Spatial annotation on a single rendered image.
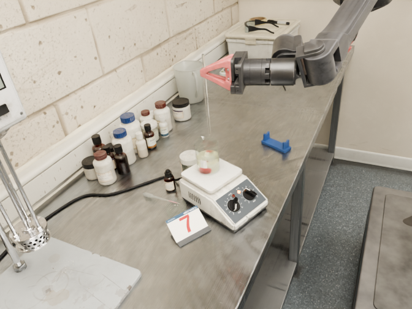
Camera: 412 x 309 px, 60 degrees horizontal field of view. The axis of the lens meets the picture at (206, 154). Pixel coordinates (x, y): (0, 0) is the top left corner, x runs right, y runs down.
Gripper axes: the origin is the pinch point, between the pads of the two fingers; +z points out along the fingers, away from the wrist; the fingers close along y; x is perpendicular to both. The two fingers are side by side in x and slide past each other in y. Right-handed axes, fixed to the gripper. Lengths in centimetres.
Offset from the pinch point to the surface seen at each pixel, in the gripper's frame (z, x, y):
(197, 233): 1.4, 35.2, 14.4
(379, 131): -70, 83, -133
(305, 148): -24, 35, -27
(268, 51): -5, 26, -106
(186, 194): 6.7, 31.7, 3.9
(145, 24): 38, 1, -59
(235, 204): -7.3, 29.2, 9.4
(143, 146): 27.3, 30.3, -17.0
